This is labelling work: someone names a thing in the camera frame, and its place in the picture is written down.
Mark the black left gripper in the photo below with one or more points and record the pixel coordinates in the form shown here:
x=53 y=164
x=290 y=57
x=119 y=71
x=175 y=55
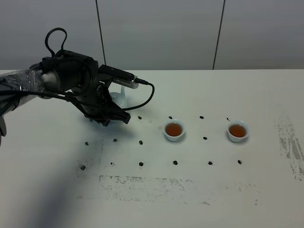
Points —
x=82 y=99

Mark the light blue porcelain teapot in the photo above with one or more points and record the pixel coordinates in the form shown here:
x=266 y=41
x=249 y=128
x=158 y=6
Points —
x=118 y=98

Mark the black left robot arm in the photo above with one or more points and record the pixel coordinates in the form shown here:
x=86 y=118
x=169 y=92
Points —
x=68 y=76

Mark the left light blue teacup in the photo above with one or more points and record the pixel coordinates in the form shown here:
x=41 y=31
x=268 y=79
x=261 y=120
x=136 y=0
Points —
x=173 y=130

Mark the light blue teacup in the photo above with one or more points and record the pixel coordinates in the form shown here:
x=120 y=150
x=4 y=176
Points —
x=173 y=130
x=237 y=131

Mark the right light blue teacup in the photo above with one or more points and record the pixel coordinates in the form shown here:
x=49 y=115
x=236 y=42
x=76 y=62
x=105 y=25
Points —
x=237 y=131

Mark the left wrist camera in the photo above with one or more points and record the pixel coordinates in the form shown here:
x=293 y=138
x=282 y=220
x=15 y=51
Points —
x=118 y=77

